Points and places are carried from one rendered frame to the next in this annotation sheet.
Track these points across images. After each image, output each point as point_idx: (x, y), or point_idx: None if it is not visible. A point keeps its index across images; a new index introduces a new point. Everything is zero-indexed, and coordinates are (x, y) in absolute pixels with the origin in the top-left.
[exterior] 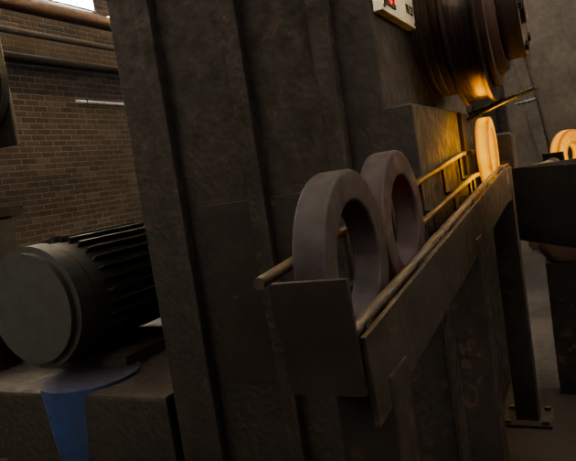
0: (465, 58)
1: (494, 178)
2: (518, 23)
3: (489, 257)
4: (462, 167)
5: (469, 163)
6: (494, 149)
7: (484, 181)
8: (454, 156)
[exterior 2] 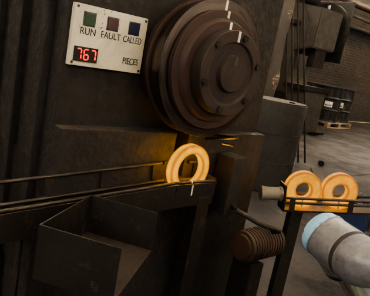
0: (160, 105)
1: (141, 191)
2: (201, 95)
3: (204, 233)
4: (155, 172)
5: (191, 168)
6: (201, 167)
7: (113, 191)
8: (138, 164)
